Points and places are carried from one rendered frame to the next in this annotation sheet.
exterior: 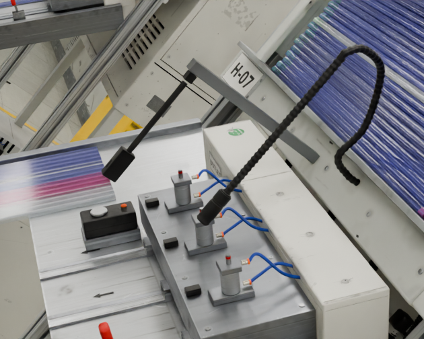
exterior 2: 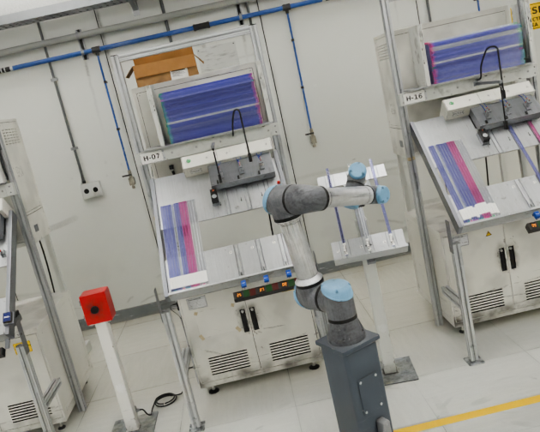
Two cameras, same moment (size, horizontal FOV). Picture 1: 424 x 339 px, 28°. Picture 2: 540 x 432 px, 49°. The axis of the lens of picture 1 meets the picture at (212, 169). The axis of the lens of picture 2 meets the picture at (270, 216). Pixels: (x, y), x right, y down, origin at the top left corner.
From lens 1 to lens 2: 2.66 m
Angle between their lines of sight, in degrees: 61
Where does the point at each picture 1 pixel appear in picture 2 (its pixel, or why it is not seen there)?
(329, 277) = (263, 146)
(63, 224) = (204, 212)
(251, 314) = (268, 162)
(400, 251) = (260, 132)
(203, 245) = (243, 170)
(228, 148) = (198, 163)
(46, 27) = (13, 243)
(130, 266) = (230, 194)
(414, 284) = (270, 133)
